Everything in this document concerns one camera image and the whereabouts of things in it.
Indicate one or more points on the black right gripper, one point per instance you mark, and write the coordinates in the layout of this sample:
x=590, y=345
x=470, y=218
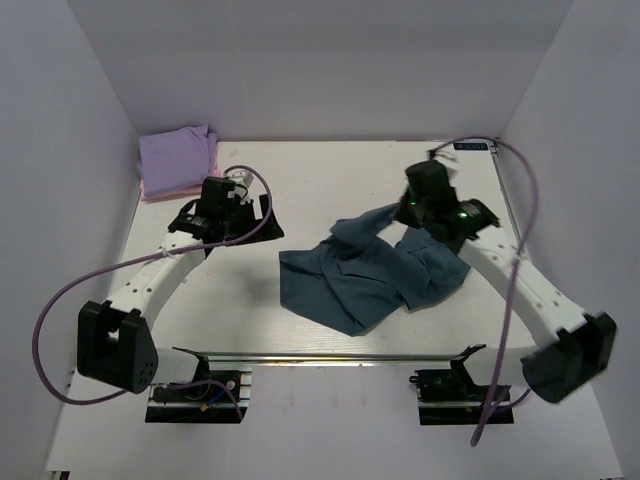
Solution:
x=401, y=209

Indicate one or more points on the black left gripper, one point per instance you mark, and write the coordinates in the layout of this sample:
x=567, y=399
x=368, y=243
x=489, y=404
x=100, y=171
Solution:
x=271, y=232

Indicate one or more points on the teal blue t shirt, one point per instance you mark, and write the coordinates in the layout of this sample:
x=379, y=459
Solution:
x=353, y=280

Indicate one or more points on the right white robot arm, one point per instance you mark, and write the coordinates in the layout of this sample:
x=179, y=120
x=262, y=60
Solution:
x=571, y=346

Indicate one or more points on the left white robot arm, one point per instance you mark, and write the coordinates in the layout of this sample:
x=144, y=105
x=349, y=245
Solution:
x=114, y=340

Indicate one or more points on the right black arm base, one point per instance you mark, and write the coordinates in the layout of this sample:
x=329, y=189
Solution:
x=449, y=396

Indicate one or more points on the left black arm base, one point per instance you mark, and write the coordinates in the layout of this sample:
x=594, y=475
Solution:
x=223, y=399

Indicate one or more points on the dark blue corner label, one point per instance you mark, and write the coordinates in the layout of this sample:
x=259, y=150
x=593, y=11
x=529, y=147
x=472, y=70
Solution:
x=470, y=146

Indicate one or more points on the pink folded t shirt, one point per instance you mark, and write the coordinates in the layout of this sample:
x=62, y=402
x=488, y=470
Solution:
x=165, y=192

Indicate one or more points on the lavender folded t shirt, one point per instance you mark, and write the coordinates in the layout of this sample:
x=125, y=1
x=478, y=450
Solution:
x=175, y=157

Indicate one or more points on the aluminium front rail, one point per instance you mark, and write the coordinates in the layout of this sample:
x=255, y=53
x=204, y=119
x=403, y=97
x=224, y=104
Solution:
x=326, y=358

